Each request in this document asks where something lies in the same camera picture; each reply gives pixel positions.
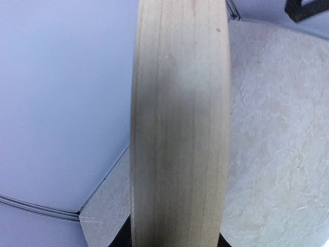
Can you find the aluminium enclosure post left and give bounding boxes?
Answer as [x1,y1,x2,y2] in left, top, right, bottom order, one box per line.
[1,195,79,222]

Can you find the light wooden picture frame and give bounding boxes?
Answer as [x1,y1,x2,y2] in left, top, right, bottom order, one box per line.
[130,1,231,246]

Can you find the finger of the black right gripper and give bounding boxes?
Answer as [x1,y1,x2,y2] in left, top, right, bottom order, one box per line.
[284,0,328,22]

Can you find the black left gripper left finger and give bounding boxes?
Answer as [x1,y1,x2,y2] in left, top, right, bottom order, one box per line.
[109,216,132,247]

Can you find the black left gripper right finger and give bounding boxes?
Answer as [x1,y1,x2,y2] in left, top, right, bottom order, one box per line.
[217,233,232,247]

